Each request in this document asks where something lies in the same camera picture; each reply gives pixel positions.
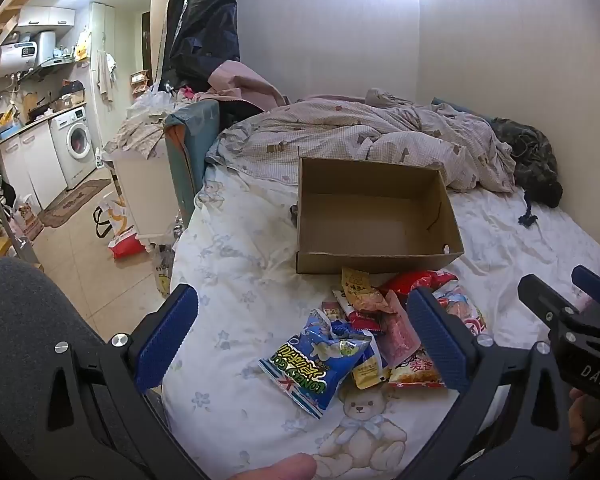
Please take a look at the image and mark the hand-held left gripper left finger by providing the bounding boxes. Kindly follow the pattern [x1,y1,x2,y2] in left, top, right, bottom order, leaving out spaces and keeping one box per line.
[45,284,206,480]

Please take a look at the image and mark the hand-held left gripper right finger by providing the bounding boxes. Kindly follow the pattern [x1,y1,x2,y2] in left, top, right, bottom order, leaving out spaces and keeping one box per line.
[402,287,573,480]

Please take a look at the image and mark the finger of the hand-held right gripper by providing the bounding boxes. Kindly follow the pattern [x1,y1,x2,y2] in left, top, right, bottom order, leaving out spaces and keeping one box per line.
[517,274,581,333]
[571,265,600,308]

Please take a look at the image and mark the white red bread packet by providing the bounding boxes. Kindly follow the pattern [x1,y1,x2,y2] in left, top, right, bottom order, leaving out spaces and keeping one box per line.
[437,285,488,336]

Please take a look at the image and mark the white orange snack packet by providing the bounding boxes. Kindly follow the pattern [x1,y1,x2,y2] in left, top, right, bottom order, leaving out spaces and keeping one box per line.
[387,347,448,390]

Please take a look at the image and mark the red snack bag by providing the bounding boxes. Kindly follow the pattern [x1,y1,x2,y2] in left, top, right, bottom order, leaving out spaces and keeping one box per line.
[377,269,460,301]

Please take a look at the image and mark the blue popcorn bag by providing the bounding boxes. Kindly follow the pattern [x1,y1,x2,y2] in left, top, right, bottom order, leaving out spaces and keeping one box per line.
[257,308,373,420]

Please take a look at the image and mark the brown cardboard box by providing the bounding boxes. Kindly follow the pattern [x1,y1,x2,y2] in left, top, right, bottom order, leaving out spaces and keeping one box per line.
[295,156,466,276]

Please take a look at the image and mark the person's right hand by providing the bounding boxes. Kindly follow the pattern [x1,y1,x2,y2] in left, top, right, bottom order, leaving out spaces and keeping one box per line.
[567,387,600,480]

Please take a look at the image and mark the person's left hand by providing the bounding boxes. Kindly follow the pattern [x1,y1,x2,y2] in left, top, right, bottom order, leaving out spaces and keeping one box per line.
[230,452,317,480]

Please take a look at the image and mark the pink snack packet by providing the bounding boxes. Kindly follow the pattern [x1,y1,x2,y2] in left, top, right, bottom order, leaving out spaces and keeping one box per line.
[377,290,423,368]

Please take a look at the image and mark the clear plastic bag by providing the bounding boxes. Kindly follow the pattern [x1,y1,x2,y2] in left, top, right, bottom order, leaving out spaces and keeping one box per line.
[152,245,173,296]

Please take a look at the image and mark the small red snack packet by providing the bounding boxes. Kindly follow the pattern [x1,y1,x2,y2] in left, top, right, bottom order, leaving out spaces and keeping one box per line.
[347,310,386,336]
[321,300,348,322]

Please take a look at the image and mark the yellow snack packet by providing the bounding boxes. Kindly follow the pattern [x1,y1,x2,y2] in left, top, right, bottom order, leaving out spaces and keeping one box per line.
[350,345,392,391]

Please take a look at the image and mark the orange beige snack packet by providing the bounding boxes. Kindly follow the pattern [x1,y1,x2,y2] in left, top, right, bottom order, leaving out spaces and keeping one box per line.
[341,266,387,313]

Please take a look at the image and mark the red white shopping bag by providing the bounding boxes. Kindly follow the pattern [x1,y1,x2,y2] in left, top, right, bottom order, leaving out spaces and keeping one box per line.
[94,192,146,261]

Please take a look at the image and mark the camouflage garment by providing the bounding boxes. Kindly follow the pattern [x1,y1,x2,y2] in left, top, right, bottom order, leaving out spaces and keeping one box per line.
[490,116,561,191]

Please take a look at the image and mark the white side table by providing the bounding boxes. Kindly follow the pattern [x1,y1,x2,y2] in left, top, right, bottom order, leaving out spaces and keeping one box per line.
[111,152,181,246]

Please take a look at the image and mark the brown door mat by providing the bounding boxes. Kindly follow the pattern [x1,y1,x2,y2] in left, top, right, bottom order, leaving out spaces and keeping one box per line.
[37,178,112,229]

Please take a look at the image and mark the dog print paper bag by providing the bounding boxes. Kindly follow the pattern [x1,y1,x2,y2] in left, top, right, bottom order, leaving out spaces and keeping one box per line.
[11,194,45,242]

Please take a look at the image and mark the teal pillow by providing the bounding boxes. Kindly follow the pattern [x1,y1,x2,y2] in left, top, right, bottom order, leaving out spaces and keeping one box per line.
[162,99,221,231]

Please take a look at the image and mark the floral cloth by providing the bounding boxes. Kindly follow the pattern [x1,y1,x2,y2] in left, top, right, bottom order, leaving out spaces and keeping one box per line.
[104,120,168,161]

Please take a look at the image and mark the white kitchen base cabinet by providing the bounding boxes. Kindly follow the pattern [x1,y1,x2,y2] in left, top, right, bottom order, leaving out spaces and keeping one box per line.
[0,121,68,211]

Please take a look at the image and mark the white washing machine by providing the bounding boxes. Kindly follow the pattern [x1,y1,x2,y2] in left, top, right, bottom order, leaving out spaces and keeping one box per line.
[49,105,98,191]

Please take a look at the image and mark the beige checked quilt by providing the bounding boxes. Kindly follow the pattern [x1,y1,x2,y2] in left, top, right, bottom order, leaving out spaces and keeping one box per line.
[205,87,518,196]

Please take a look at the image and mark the pile of plastic bags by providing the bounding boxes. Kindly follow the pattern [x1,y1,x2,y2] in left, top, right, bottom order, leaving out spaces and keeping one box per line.
[125,85,181,126]

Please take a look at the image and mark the pink garment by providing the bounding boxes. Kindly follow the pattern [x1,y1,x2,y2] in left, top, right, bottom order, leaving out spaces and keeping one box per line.
[195,60,288,113]

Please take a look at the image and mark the white hanging towel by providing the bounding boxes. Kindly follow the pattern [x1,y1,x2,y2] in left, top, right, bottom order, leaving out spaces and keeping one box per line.
[96,51,118,103]

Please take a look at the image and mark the black plastic bag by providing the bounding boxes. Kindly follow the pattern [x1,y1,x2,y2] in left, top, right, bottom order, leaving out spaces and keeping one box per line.
[162,0,242,93]

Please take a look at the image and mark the white water heater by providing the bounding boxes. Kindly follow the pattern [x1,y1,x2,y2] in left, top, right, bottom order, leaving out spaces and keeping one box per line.
[0,30,58,81]

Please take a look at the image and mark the tall white cabinet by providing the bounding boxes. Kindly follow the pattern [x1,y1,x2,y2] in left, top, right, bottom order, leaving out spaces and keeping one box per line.
[89,1,117,106]

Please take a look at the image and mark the wooden staircase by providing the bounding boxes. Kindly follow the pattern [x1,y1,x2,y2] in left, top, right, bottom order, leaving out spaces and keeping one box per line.
[0,0,76,81]

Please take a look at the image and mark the wooden wall shelf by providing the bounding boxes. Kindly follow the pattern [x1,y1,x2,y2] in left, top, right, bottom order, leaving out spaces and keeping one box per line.
[130,69,151,97]

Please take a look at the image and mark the white wall cabinets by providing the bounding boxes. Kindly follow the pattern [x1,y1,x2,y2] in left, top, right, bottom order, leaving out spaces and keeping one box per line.
[17,6,77,28]

